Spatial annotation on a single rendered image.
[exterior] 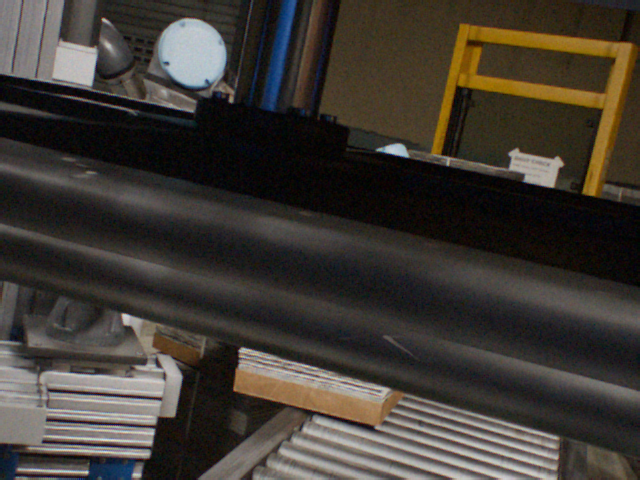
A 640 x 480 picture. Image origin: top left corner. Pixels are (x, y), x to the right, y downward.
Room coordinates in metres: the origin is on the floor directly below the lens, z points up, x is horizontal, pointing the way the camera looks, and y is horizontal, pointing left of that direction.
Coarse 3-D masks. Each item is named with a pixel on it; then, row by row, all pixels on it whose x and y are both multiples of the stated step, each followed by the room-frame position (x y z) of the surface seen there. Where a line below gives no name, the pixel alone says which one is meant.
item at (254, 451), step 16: (288, 416) 1.57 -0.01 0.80; (304, 416) 1.58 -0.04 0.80; (256, 432) 1.45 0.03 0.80; (272, 432) 1.47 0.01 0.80; (288, 432) 1.48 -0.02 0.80; (240, 448) 1.37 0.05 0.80; (256, 448) 1.38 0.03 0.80; (272, 448) 1.40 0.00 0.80; (224, 464) 1.29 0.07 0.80; (240, 464) 1.30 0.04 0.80; (256, 464) 1.32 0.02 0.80
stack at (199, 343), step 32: (160, 352) 2.49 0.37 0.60; (224, 352) 2.34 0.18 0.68; (192, 384) 2.39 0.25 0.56; (224, 384) 2.33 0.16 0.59; (160, 416) 2.44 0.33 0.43; (192, 416) 2.38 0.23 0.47; (224, 416) 2.32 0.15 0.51; (256, 416) 2.31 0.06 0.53; (160, 448) 2.44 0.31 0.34; (224, 448) 2.31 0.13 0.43
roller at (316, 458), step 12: (288, 444) 1.43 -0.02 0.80; (288, 456) 1.41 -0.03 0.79; (300, 456) 1.41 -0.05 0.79; (312, 456) 1.41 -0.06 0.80; (324, 456) 1.41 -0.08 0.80; (324, 468) 1.39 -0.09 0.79; (336, 468) 1.39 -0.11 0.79; (348, 468) 1.39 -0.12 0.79; (360, 468) 1.39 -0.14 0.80; (372, 468) 1.40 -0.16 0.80
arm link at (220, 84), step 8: (160, 32) 1.71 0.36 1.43; (224, 72) 1.75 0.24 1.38; (216, 80) 1.74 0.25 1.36; (224, 80) 1.76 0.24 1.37; (232, 80) 1.77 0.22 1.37; (216, 88) 1.75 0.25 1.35; (224, 88) 1.76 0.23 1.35; (232, 88) 1.77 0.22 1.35; (208, 96) 1.76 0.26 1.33; (232, 96) 1.76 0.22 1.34
